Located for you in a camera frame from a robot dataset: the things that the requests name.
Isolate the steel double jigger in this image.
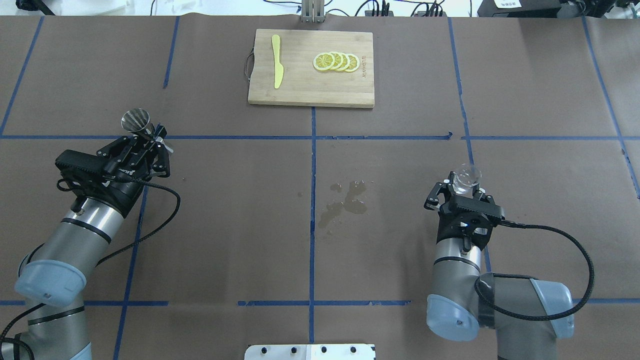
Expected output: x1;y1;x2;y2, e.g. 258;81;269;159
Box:
120;108;174;154

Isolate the aluminium frame post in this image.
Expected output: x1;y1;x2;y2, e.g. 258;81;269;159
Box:
300;0;326;24

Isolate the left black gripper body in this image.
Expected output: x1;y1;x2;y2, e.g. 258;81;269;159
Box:
95;151;153;201

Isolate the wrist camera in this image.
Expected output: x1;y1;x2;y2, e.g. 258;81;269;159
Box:
55;149;108;198
446;194;505;221

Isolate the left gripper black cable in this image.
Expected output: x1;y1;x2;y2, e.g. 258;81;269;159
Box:
0;172;182;360

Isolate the yellow plastic knife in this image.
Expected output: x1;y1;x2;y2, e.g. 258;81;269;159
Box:
270;34;285;90

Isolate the black computer tower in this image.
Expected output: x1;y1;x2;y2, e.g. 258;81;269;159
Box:
477;0;584;19

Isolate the clear glass cup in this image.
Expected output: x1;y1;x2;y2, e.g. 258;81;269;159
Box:
452;163;483;195

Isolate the bamboo cutting board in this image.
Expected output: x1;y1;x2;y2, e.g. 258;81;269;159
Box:
247;28;375;109

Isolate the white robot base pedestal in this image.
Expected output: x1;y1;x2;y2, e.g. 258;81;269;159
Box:
244;343;377;360

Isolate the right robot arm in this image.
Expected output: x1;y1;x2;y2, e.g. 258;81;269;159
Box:
424;177;576;360

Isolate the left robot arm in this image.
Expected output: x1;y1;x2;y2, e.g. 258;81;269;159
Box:
1;125;170;360

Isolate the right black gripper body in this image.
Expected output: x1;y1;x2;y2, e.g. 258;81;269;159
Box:
436;203;496;251

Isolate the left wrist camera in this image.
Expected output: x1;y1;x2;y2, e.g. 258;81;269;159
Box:
55;149;108;198

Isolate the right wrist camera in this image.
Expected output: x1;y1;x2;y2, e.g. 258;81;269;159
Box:
446;194;505;221

